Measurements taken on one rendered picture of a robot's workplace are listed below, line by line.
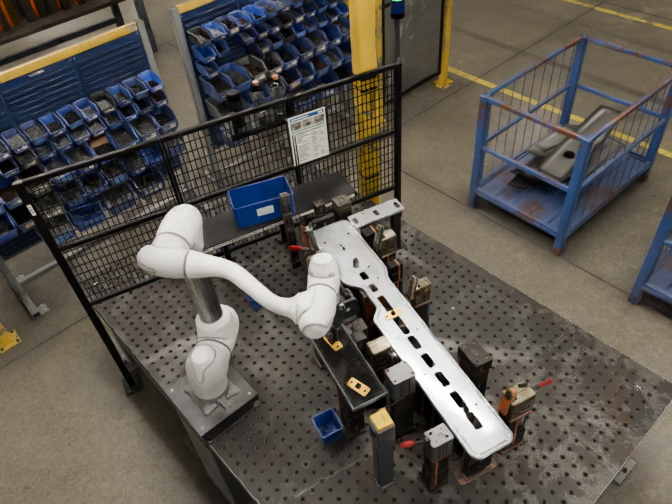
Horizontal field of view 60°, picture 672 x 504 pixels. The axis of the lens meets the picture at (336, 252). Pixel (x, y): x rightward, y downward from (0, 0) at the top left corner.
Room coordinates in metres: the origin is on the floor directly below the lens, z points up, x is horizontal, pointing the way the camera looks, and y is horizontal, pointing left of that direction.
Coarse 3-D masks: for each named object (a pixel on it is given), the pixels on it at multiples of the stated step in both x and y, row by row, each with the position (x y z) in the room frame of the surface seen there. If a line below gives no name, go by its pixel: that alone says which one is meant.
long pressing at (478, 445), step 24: (336, 240) 2.10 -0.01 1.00; (360, 240) 2.08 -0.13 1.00; (360, 264) 1.92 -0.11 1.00; (360, 288) 1.77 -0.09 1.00; (384, 288) 1.75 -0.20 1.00; (384, 312) 1.62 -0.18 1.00; (408, 312) 1.60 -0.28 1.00; (408, 336) 1.48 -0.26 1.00; (432, 336) 1.47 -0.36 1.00; (408, 360) 1.36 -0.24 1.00; (432, 360) 1.35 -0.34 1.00; (432, 384) 1.24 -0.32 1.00; (456, 384) 1.23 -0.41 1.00; (456, 408) 1.12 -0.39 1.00; (480, 408) 1.11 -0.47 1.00; (456, 432) 1.03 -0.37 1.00; (480, 432) 1.02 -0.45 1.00; (504, 432) 1.01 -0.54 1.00; (480, 456) 0.93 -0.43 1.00
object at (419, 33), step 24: (384, 0) 4.72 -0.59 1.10; (408, 0) 4.92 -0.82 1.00; (432, 0) 5.13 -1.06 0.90; (384, 24) 4.72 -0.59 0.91; (408, 24) 4.95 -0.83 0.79; (432, 24) 5.14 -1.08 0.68; (384, 48) 4.72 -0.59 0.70; (408, 48) 4.95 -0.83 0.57; (432, 48) 5.15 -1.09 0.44; (384, 72) 4.72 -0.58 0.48; (408, 72) 4.95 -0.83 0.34; (432, 72) 5.17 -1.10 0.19; (384, 120) 4.71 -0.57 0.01
